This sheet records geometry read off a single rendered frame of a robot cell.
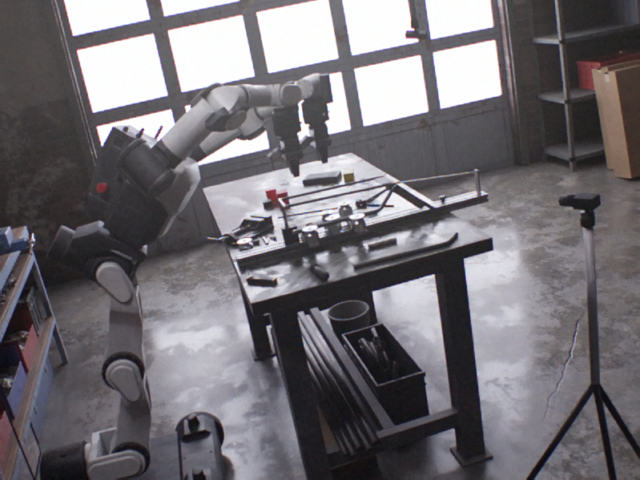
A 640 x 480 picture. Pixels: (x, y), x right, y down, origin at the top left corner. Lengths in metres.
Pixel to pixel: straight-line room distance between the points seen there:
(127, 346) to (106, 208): 0.48
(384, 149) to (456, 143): 0.63
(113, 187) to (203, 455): 1.06
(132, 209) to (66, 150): 3.08
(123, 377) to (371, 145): 3.62
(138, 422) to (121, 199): 0.81
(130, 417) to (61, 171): 3.01
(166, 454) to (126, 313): 0.68
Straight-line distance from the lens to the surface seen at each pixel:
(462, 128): 5.87
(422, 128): 5.72
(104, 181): 2.21
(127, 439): 2.58
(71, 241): 2.27
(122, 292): 2.29
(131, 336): 2.39
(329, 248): 2.32
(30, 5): 5.19
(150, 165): 2.00
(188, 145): 1.98
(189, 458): 2.69
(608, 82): 5.45
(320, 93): 2.32
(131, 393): 2.44
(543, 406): 2.96
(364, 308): 3.42
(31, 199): 5.34
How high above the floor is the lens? 1.70
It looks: 17 degrees down
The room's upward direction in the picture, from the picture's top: 11 degrees counter-clockwise
